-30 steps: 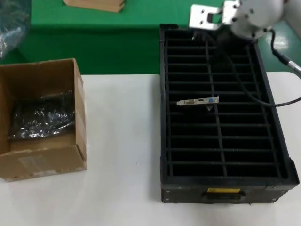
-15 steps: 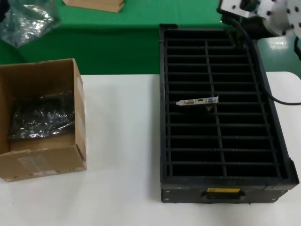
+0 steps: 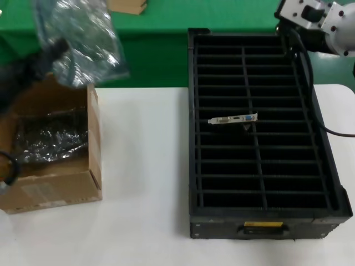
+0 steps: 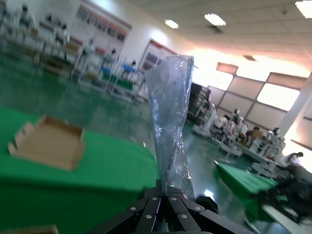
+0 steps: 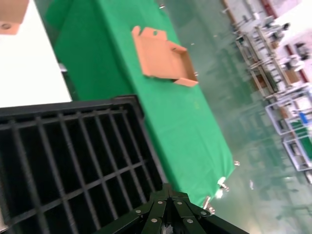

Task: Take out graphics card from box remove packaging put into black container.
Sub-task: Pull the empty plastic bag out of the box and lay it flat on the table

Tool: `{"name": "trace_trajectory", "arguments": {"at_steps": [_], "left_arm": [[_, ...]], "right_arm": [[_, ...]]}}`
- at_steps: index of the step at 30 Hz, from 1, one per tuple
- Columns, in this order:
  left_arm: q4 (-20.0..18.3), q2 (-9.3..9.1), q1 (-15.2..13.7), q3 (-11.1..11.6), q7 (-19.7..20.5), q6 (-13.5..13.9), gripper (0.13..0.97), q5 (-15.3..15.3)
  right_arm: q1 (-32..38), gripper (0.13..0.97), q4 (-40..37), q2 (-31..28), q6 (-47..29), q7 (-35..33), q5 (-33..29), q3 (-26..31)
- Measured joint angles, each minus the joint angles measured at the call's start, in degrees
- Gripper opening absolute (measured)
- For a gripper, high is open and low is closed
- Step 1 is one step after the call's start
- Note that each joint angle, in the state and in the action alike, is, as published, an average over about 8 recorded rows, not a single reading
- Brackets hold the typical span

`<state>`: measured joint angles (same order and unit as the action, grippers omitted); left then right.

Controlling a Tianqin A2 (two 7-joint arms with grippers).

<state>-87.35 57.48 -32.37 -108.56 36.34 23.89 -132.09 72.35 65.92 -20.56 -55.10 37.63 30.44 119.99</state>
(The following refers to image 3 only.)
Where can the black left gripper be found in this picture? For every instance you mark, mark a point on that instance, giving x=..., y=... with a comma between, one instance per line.
x=19, y=80

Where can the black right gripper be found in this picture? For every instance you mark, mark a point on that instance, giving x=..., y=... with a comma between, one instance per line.
x=316, y=41

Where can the translucent antistatic bag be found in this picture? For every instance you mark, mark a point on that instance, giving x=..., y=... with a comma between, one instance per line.
x=83, y=41

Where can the graphics card with metal bracket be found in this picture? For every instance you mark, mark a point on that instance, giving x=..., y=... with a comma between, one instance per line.
x=230, y=119

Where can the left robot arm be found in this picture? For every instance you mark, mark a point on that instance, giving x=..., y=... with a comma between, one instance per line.
x=2, y=188

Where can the bagged graphics card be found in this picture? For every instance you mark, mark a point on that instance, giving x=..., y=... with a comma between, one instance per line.
x=55, y=138

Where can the black slotted container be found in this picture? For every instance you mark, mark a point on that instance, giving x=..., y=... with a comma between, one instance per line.
x=277, y=166

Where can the open brown cardboard box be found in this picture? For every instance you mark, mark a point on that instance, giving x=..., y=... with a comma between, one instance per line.
x=55, y=188

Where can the yellow container label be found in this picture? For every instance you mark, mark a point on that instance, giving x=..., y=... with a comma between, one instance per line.
x=263, y=224

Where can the wooden block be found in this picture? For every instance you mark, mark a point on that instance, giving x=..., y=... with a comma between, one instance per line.
x=130, y=7

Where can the green tablecloth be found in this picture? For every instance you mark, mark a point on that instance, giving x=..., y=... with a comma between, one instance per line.
x=158, y=50

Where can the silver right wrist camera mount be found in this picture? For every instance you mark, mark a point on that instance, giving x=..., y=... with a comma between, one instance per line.
x=291, y=11

